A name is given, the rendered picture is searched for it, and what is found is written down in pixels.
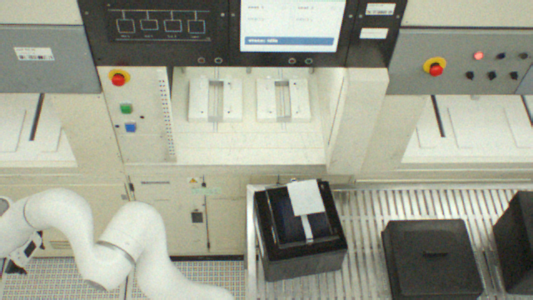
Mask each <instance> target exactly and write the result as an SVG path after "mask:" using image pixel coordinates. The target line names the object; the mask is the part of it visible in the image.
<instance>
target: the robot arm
mask: <svg viewBox="0 0 533 300"><path fill-rule="evenodd" d="M51 228H56V229H58V230H59V231H61V232H62V233H63V234H64V235H65V236H66V238H67V240H68V241H69V242H70V245H71V247H72V252H73V255H74V257H75V261H76V264H77V268H78V270H80V273H81V275H82V278H83V279H84V281H85V282H86V283H87V285H89V286H90V287H92V288H94V289H97V290H99V291H111V290H113V289H115V288H117V287H118V286H120V285H121V283H122V282H123V281H124V280H126V278H127V276H128V275H129V273H130V271H131V270H132V267H133V266H134V264H136V277H137V285H138V287H139V288H140V289H141V290H142V292H143V293H144V294H145V295H146V297H147V298H149V299H150V300H235V299H234V297H233V295H232V293H231V292H230V291H229V290H228V289H226V288H224V287H222V286H217V285H213V284H206V283H199V282H193V281H191V280H189V279H188V278H187V277H185V276H184V275H183V274H182V272H181V271H180V270H179V269H178V268H177V266H176V265H175V264H174V263H173V262H172V260H170V258H169V257H168V253H167V239H166V230H165V225H164V222H163V221H162V217H161V215H160V214H159V212H158V211H157V210H156V209H155V208H154V207H153V206H151V205H150V204H149V203H145V202H143V201H140V200H139V201H131V202H128V203H127V204H125V205H123V206H122V207H121V208H120V209H119V210H118V211H117V213H116V214H115V215H114V217H113V218H112V220H111V221H110V223H109V224H108V225H107V228H106V229H105V231H104V232H103V234H101V236H100V237H99V239H98V240H97V241H96V242H94V241H93V218H92V210H91V208H90V206H89V204H88V203H87V200H86V199H85V198H84V197H82V196H81V195H80V194H77V193H76V192H74V191H72V190H69V189H66V188H62V187H57V188H52V189H48V190H46V191H43V192H39V193H36V194H33V195H31V196H28V197H24V198H22V199H19V200H18V201H16V203H14V201H13V200H12V199H11V198H9V197H6V196H0V258H4V257H7V259H8V263H7V266H6V268H5V271H4V273H6V274H15V273H18V274H19V275H25V276H27V273H26V270H25V269H24V268H23V267H24V266H25V265H26V264H27V263H28V261H29V260H30V259H31V257H32V255H34V254H35V253H36V251H37V250H38V248H40V249H42V250H45V249H46V248H45V247H44V245H43V244H44V243H43V242H42V241H43V239H42V235H43V232H42V231H43V230H48V229H51ZM16 264H17V265H16Z"/></svg>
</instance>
